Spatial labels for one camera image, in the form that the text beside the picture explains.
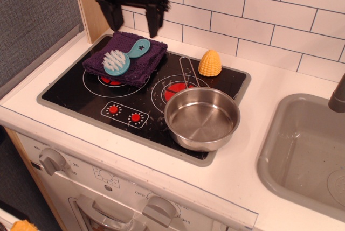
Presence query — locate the black toy stovetop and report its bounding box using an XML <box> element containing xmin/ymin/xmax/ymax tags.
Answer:
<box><xmin>37</xmin><ymin>35</ymin><xmax>251</xmax><ymax>166</ymax></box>

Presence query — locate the grey faucet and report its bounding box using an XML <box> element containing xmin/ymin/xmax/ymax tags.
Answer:
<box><xmin>328</xmin><ymin>75</ymin><xmax>345</xmax><ymax>113</ymax></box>

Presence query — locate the purple folded napkin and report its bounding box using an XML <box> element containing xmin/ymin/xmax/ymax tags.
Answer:
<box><xmin>82</xmin><ymin>32</ymin><xmax>168</xmax><ymax>87</ymax></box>

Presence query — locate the wooden side post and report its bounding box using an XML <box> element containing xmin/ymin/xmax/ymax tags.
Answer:
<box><xmin>78</xmin><ymin>0</ymin><xmax>109</xmax><ymax>44</ymax></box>

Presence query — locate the stainless steel pot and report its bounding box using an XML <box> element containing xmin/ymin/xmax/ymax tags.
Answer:
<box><xmin>163</xmin><ymin>57</ymin><xmax>241</xmax><ymax>152</ymax></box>

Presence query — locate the grey oven knob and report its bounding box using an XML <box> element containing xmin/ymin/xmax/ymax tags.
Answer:
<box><xmin>142</xmin><ymin>196</ymin><xmax>177</xmax><ymax>228</ymax></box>

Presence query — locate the grey oven door handle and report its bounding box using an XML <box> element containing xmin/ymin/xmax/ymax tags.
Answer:
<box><xmin>68</xmin><ymin>195</ymin><xmax>148</xmax><ymax>230</ymax></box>

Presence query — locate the grey toy sink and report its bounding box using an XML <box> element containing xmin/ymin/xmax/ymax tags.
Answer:
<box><xmin>257</xmin><ymin>94</ymin><xmax>344</xmax><ymax>221</ymax></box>

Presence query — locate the yellow toy corn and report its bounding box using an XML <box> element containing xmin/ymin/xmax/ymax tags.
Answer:
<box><xmin>198</xmin><ymin>50</ymin><xmax>222</xmax><ymax>77</ymax></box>

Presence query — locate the yellow orange object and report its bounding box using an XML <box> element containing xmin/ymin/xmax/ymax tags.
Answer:
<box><xmin>10</xmin><ymin>220</ymin><xmax>38</xmax><ymax>231</ymax></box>

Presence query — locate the teal plastic brush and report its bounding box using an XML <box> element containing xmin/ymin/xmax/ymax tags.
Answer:
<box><xmin>102</xmin><ymin>39</ymin><xmax>150</xmax><ymax>76</ymax></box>

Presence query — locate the grey timer knob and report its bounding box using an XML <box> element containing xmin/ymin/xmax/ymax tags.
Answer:
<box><xmin>39</xmin><ymin>148</ymin><xmax>66</xmax><ymax>176</ymax></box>

